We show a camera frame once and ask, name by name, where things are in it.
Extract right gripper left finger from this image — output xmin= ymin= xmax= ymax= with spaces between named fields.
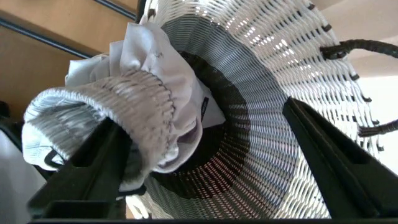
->
xmin=27 ymin=117 xmax=134 ymax=220

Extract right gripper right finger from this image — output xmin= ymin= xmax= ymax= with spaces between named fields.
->
xmin=282 ymin=96 xmax=398 ymax=218

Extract pale grey shorts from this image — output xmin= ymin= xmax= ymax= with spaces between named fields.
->
xmin=21 ymin=21 xmax=226 ymax=220

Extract white laundry basket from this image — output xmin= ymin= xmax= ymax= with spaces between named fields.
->
xmin=126 ymin=0 xmax=398 ymax=220

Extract black clothes rack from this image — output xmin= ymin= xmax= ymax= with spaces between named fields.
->
xmin=0 ymin=0 xmax=147 ymax=60

